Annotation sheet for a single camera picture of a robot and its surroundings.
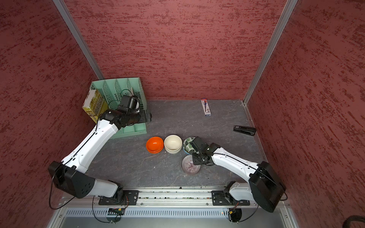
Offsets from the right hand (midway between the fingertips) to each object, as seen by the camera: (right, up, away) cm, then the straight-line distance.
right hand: (197, 162), depth 84 cm
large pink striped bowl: (-4, -4, -3) cm, 6 cm away
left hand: (-32, +26, -4) cm, 41 cm away
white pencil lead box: (+9, +35, +30) cm, 47 cm away
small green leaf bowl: (-6, +7, +7) cm, 12 cm away
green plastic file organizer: (-62, +47, +20) cm, 81 cm away
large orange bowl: (-27, +7, +6) cm, 29 cm away
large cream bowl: (-15, +7, +6) cm, 18 cm away
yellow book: (-64, +35, +3) cm, 73 cm away
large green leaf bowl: (-6, +5, +4) cm, 9 cm away
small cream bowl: (-15, +13, +7) cm, 22 cm away
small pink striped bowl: (-5, -2, -1) cm, 6 cm away
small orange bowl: (-27, +12, +7) cm, 31 cm away
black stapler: (+36, +18, +14) cm, 42 cm away
